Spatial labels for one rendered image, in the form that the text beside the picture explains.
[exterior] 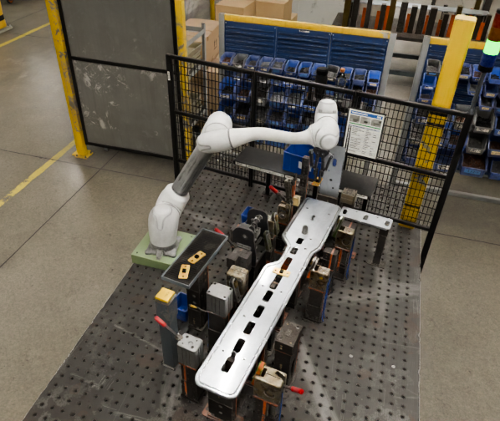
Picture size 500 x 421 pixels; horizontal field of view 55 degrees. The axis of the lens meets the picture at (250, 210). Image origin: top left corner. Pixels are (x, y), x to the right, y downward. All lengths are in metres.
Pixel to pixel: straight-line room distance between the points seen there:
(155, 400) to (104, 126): 3.32
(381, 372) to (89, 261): 2.46
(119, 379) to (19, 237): 2.31
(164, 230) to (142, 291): 0.35
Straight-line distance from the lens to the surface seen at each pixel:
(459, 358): 3.60
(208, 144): 2.43
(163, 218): 2.69
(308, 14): 8.97
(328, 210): 2.80
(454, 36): 2.77
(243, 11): 6.51
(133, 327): 2.57
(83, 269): 3.98
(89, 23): 4.70
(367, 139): 3.00
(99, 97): 4.94
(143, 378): 2.38
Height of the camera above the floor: 2.64
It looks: 37 degrees down
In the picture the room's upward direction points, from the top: 2 degrees clockwise
